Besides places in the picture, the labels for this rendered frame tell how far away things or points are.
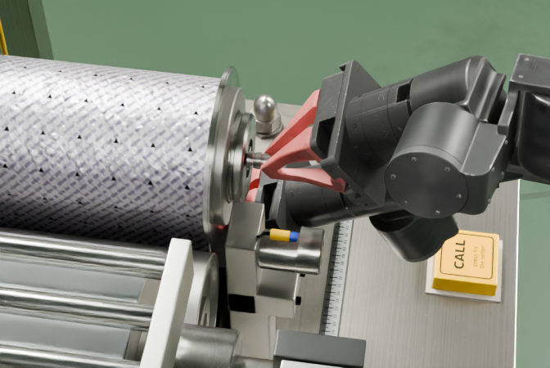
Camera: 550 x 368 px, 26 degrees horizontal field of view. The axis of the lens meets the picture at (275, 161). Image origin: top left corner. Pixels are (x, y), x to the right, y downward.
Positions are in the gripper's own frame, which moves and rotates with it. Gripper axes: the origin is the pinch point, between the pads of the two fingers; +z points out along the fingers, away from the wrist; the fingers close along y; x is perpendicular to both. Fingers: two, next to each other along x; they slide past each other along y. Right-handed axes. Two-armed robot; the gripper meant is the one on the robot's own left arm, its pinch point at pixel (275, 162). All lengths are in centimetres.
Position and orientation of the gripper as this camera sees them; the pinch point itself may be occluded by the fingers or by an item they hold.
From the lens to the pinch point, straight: 95.9
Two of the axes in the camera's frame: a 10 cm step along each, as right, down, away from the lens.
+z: -7.8, 2.5, 5.8
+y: 1.8, -7.9, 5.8
